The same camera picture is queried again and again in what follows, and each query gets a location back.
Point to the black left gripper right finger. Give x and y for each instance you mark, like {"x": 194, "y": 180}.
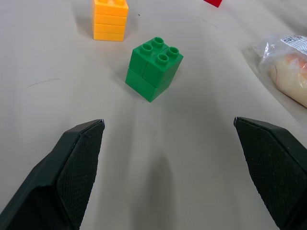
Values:
{"x": 271, "y": 163}

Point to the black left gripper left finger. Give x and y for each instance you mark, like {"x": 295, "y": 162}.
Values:
{"x": 72, "y": 167}

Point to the green toy brick block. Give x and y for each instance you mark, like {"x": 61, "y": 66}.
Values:
{"x": 148, "y": 76}

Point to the yellow toy brick block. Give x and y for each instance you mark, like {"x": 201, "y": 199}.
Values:
{"x": 110, "y": 24}

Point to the red toy brick block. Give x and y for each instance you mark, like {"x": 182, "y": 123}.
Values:
{"x": 213, "y": 2}

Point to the bread in clear plastic bag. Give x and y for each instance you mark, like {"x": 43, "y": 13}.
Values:
{"x": 287, "y": 72}

